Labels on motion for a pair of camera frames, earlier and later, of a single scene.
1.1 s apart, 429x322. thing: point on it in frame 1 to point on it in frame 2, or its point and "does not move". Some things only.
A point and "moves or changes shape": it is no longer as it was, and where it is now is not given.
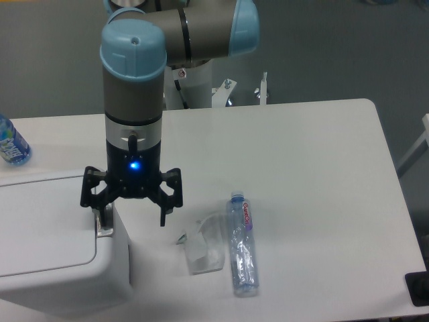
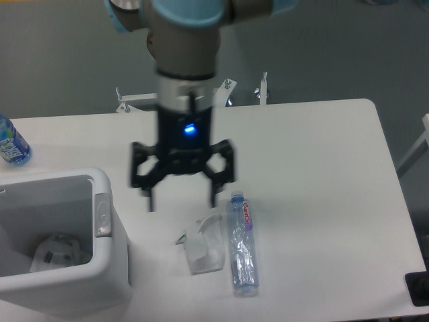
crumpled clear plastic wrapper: (206, 249) does not move
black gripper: (133, 155) to (184, 110)
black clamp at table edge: (417, 284) does not move
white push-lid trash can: (55, 257) moves or changes shape
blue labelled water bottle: (14, 149) does not move
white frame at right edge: (421, 146) does not move
